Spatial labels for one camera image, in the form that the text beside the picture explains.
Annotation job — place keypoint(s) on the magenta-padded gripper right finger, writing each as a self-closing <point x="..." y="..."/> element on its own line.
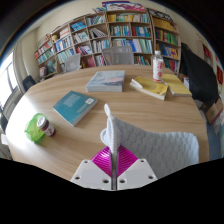
<point x="136" y="173"/>

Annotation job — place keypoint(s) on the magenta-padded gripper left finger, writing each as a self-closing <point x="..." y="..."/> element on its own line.
<point x="90" y="175"/>

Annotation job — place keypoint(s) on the white waffle-knit towel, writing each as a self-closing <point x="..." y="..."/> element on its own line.
<point x="160" y="146"/>

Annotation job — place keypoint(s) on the dark red jar, white lid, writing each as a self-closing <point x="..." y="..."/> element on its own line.
<point x="47" y="126"/>

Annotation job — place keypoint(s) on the teal paperback book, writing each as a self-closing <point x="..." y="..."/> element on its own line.
<point x="74" y="106"/>

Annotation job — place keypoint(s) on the green plastic bag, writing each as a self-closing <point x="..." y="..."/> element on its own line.
<point x="31" y="130"/>

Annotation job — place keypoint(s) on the open yellow and white book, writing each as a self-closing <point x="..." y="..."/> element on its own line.
<point x="150" y="87"/>

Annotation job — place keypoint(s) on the thick pale grey-blue book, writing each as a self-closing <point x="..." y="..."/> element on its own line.
<point x="106" y="80"/>

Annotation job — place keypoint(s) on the flat yellow book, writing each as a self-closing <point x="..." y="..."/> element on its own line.
<point x="178" y="86"/>

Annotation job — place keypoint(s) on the brown cardboard box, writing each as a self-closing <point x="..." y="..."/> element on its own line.
<point x="214" y="111"/>

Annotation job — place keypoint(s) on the clear bottle with red label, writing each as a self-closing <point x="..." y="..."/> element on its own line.
<point x="158" y="68"/>

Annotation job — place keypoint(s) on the black office chair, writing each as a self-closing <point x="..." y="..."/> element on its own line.
<point x="28" y="83"/>

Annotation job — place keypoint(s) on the white-backed chair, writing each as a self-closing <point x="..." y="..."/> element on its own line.
<point x="72" y="62"/>

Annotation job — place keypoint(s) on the black draped cloth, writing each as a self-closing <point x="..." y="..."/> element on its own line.
<point x="200" y="76"/>

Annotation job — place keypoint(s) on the grey mesh-back chair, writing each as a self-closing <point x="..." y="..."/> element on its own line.
<point x="118" y="56"/>

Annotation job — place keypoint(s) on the window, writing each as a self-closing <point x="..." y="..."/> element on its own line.
<point x="7" y="81"/>

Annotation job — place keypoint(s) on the wooden bookshelf full of books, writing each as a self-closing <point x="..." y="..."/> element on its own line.
<point x="133" y="30"/>

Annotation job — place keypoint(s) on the red wall poster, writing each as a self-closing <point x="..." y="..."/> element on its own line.
<point x="219" y="74"/>

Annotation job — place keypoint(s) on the small wall shelf with red items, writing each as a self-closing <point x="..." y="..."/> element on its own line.
<point x="207" y="52"/>

